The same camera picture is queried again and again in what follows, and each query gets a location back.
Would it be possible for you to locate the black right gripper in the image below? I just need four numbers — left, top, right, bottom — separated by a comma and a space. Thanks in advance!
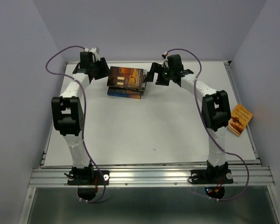
143, 62, 173, 85

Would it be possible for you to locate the dark brown book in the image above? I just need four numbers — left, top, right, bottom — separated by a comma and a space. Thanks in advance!
107, 66, 147, 90

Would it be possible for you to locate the blue sunset cover book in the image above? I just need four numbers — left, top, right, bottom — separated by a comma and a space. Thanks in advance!
107, 90, 143, 99

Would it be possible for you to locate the orange yellow book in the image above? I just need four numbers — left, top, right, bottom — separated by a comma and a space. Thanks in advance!
227, 104, 253, 136

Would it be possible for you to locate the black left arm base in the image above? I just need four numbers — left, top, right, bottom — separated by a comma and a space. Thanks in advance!
64, 164, 110, 186

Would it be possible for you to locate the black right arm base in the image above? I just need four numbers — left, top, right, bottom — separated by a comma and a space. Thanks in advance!
188, 161, 234, 185

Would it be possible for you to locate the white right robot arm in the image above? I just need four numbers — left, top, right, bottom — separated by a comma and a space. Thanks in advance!
145, 54, 231, 182

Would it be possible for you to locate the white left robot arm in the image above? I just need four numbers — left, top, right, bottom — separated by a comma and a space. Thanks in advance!
51, 47, 110, 184

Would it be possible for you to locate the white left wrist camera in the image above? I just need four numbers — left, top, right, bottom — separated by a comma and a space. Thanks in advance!
84, 47, 100, 61

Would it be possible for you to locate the aluminium right side rail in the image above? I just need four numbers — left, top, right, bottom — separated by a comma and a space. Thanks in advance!
224, 61, 263, 166

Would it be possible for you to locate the aluminium rail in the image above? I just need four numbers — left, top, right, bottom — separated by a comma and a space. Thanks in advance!
224, 61, 263, 166
28, 164, 275, 188

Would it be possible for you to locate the aluminium front rail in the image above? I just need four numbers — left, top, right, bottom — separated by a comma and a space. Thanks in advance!
28, 164, 275, 188

